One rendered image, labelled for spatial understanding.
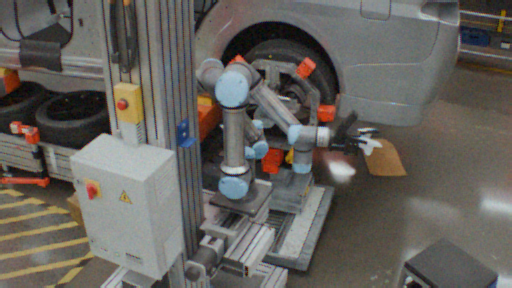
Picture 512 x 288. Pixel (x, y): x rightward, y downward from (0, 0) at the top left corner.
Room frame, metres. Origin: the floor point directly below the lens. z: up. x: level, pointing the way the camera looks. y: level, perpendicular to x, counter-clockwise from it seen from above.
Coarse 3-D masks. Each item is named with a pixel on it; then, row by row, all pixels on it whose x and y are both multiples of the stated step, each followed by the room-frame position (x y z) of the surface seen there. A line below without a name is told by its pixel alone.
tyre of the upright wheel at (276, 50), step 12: (252, 48) 2.98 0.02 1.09; (264, 48) 2.78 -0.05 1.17; (276, 48) 2.74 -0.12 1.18; (288, 48) 2.76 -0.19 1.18; (300, 48) 2.80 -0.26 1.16; (252, 60) 2.76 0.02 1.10; (276, 60) 2.71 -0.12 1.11; (288, 60) 2.69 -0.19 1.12; (300, 60) 2.67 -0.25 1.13; (312, 60) 2.72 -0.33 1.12; (324, 60) 2.84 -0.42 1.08; (312, 72) 2.65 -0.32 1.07; (324, 72) 2.72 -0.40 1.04; (324, 84) 2.63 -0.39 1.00; (324, 96) 2.62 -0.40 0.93
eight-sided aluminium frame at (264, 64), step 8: (256, 64) 2.66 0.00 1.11; (264, 64) 2.65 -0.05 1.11; (272, 64) 2.64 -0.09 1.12; (280, 64) 2.65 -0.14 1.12; (288, 64) 2.64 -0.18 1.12; (288, 72) 2.60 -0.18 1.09; (296, 80) 2.59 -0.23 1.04; (304, 80) 2.58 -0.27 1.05; (304, 88) 2.57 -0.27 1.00; (312, 88) 2.60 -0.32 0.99; (312, 96) 2.56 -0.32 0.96; (320, 96) 2.60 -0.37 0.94; (312, 104) 2.56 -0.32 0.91; (312, 112) 2.56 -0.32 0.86; (312, 120) 2.56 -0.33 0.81; (272, 144) 2.63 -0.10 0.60; (280, 144) 2.62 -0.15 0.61
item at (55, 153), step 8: (0, 136) 3.10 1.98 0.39; (8, 136) 3.09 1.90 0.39; (16, 136) 3.09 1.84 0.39; (0, 144) 3.11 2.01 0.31; (8, 144) 3.07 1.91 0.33; (16, 144) 3.06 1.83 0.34; (24, 144) 3.02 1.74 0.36; (40, 144) 2.97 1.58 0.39; (48, 144) 2.97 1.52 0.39; (24, 152) 3.02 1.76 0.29; (48, 152) 2.95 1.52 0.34; (56, 152) 2.92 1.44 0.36; (64, 152) 2.89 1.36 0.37; (72, 152) 2.87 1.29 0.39; (56, 160) 2.92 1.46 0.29; (64, 160) 2.90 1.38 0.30; (56, 168) 2.92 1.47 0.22
